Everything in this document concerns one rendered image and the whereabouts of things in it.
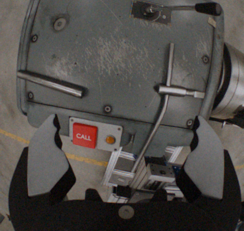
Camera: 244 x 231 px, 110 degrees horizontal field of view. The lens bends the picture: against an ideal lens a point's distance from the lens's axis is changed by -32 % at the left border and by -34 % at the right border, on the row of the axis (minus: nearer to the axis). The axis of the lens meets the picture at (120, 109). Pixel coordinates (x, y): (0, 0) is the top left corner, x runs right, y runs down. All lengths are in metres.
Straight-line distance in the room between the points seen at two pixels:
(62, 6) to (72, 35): 0.09
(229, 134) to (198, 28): 2.32
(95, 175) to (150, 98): 2.11
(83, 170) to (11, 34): 2.67
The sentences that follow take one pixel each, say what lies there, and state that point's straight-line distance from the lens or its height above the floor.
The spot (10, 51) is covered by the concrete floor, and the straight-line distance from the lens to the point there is 2.48.
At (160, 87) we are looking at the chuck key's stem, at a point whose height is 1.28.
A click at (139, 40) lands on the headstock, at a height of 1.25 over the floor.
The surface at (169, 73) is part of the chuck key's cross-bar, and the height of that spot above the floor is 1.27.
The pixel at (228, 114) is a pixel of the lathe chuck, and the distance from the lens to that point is 0.52.
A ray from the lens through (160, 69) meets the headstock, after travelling 0.28.
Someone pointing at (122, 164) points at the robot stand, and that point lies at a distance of 1.76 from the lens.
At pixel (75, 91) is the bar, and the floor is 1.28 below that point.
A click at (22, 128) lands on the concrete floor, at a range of 2.51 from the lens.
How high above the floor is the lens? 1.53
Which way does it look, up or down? 73 degrees down
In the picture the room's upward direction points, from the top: 171 degrees counter-clockwise
